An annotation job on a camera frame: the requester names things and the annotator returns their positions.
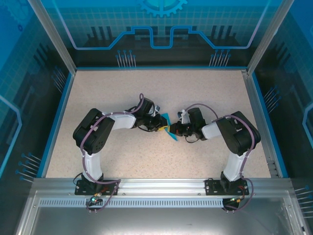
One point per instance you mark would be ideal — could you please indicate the blue paper sheet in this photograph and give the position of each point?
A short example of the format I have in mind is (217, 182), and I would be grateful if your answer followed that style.
(172, 137)

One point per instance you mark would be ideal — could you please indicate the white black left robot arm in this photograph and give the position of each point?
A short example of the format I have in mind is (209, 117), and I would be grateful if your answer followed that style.
(94, 132)

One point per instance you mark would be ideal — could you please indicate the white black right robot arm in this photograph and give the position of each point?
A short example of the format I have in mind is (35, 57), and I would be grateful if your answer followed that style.
(239, 134)

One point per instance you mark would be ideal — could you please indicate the blue table border strip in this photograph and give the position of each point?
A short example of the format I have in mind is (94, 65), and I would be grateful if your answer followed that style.
(268, 122)
(58, 122)

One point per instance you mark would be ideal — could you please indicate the grey metal tray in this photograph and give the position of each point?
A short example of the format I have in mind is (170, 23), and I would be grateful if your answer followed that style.
(156, 220)

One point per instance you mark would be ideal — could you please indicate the blue printed gear panel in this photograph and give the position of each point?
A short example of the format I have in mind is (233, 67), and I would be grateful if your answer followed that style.
(97, 14)

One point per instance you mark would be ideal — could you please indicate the blue printed side panel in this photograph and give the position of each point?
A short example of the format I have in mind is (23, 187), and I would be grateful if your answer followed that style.
(19, 73)
(293, 73)

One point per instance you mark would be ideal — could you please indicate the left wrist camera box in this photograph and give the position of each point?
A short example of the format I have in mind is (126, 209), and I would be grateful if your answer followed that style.
(158, 109)

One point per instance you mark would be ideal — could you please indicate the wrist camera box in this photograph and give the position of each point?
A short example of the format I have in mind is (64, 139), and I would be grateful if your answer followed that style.
(184, 117)
(158, 109)

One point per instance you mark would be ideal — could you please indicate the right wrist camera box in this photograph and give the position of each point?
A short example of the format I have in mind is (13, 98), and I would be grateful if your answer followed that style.
(184, 117)

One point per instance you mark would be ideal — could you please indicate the aluminium mounting rail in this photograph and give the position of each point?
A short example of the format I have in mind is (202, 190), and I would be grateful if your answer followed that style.
(161, 186)

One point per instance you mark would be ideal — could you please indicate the aluminium side rail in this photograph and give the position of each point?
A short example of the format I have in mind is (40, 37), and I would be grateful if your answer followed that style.
(258, 110)

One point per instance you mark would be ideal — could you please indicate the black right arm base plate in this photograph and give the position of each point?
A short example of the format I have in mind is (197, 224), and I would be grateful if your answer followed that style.
(212, 188)

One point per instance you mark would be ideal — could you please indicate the aluminium frame post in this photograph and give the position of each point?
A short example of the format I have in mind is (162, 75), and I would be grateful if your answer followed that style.
(264, 41)
(58, 41)

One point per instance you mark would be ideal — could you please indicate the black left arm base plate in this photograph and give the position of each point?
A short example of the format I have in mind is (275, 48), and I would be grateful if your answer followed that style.
(80, 189)

